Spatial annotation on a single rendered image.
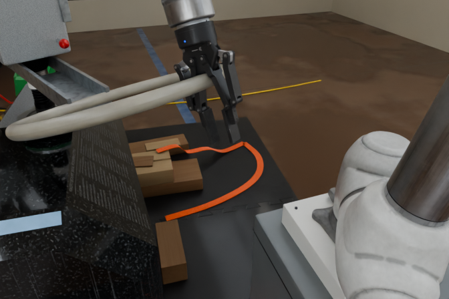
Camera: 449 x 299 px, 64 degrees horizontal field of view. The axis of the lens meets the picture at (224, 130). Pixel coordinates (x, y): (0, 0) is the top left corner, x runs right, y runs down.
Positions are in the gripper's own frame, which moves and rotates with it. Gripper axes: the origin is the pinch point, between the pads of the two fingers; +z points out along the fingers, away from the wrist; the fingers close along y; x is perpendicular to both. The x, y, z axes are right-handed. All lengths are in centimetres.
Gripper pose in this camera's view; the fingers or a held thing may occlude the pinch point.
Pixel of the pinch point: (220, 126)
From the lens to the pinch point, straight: 71.5
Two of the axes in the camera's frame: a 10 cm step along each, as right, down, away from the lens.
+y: -8.1, 0.7, 5.8
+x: -5.3, 3.4, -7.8
